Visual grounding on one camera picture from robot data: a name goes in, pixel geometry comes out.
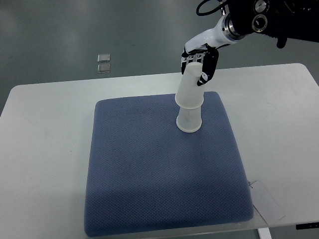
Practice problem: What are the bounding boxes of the blue fabric cushion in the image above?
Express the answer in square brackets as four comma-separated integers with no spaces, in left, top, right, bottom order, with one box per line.
[84,92,254,237]

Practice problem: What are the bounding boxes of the white paper cup on cushion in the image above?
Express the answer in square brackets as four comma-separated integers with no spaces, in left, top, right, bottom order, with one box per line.
[176,107,202,133]

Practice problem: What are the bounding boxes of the black table control panel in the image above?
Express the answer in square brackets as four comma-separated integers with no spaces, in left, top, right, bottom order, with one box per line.
[296,222,319,230]

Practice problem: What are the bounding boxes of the black white robotic hand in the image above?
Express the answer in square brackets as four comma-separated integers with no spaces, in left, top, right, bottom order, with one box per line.
[181,14,240,86]

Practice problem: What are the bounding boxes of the white paper cup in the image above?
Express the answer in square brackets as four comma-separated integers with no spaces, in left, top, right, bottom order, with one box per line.
[176,107,202,133]
[175,62,204,110]

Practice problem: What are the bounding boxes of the upper metal floor plate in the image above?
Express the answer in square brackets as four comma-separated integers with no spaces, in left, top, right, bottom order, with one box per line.
[97,53,110,63]

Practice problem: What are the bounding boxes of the white paper tag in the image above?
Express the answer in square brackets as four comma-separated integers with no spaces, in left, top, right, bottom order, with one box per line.
[250,181,285,226]

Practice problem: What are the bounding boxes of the white table leg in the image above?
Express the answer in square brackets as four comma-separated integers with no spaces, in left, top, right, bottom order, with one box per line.
[257,228,272,239]

